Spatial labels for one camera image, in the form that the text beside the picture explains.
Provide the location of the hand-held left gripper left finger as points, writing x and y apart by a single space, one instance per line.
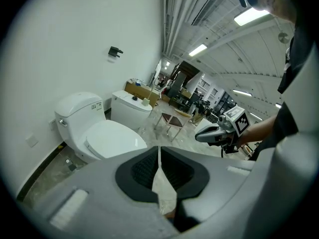
99 198

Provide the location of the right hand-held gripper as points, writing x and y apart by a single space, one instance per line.
240 123

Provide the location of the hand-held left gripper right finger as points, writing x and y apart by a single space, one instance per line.
211 180

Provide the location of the white toilet lid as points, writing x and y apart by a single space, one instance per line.
114 139

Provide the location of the person's right forearm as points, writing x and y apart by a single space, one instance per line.
259 129

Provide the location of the white toilet brush holder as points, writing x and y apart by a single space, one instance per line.
145 101

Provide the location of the white toilet without lid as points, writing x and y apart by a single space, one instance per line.
127 112

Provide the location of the white toilet with tank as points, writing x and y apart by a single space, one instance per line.
74 111

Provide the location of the metal stool with brown seat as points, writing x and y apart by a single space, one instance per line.
174 121

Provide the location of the small black floor object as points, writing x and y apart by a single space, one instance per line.
71 165

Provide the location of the rectangular ceiling light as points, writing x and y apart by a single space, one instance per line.
242 92
198 49
250 16

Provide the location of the person's black shirt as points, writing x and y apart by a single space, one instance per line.
286 123

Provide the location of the brown cardboard box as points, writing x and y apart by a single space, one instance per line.
139 91

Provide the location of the small black round object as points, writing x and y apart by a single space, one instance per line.
135 98

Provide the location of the round ceiling fixture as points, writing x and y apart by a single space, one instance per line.
283 37

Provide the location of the ceiling air vent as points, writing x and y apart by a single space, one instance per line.
211 5

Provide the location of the white wall socket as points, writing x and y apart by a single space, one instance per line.
52 124

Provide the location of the white wall plate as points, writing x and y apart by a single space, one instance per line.
31 140

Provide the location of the black wall hook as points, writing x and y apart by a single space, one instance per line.
115 51

